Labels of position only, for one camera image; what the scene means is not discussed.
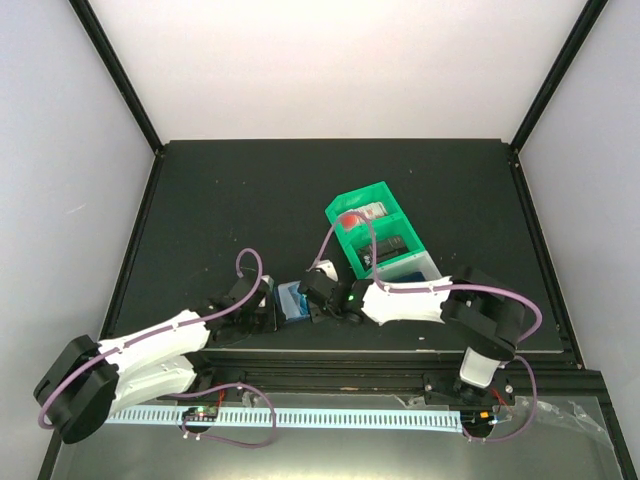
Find blue card holder wallet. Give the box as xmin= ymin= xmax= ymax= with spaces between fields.
xmin=276 ymin=281 xmax=311 ymax=324

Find blue credit cards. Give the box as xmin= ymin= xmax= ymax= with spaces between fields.
xmin=393 ymin=270 xmax=429 ymax=283

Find green card bin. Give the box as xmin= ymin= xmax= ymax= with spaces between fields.
xmin=325 ymin=181 xmax=426 ymax=279

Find white card bin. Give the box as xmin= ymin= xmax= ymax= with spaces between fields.
xmin=377 ymin=250 xmax=442 ymax=283

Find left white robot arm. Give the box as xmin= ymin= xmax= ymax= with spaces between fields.
xmin=33 ymin=276 xmax=273 ymax=444

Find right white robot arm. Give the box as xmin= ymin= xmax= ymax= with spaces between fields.
xmin=298 ymin=267 xmax=543 ymax=403

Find red white credit cards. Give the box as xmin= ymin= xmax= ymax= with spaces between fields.
xmin=339 ymin=202 xmax=388 ymax=232

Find left circuit board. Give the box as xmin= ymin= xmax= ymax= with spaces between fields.
xmin=182 ymin=406 xmax=218 ymax=422

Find circuit board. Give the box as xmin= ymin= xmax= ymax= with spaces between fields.
xmin=182 ymin=406 xmax=218 ymax=422
xmin=461 ymin=410 xmax=512 ymax=428

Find right circuit board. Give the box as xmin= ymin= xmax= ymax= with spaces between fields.
xmin=461 ymin=410 xmax=512 ymax=428

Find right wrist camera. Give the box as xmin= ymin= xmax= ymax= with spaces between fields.
xmin=311 ymin=259 xmax=339 ymax=281

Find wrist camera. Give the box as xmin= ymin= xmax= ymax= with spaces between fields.
xmin=311 ymin=259 xmax=339 ymax=281
xmin=260 ymin=275 xmax=274 ymax=296

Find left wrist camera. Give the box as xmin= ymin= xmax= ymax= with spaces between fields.
xmin=260 ymin=275 xmax=274 ymax=296

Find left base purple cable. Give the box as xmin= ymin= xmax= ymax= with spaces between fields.
xmin=179 ymin=380 xmax=279 ymax=448

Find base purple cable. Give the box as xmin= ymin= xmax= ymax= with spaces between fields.
xmin=462 ymin=355 xmax=539 ymax=445
xmin=179 ymin=380 xmax=279 ymax=448

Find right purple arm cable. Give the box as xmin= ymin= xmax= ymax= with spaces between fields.
xmin=312 ymin=212 xmax=544 ymax=346

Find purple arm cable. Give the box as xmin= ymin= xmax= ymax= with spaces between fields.
xmin=37 ymin=248 xmax=265 ymax=430
xmin=312 ymin=212 xmax=544 ymax=346

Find white slotted cable duct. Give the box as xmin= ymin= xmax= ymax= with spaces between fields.
xmin=107 ymin=405 xmax=462 ymax=433

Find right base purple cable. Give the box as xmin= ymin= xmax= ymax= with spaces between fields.
xmin=462 ymin=355 xmax=539 ymax=445

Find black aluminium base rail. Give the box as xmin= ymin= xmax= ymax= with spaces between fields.
xmin=94 ymin=347 xmax=606 ymax=401

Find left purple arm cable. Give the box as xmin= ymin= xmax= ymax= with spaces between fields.
xmin=37 ymin=248 xmax=265 ymax=430

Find left black frame post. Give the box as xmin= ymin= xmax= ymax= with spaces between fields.
xmin=69 ymin=0 xmax=163 ymax=154

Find black frame post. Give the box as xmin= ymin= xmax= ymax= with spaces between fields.
xmin=69 ymin=0 xmax=163 ymax=154
xmin=510 ymin=0 xmax=608 ymax=154

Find right black frame post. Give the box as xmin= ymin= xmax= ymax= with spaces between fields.
xmin=510 ymin=0 xmax=608 ymax=154

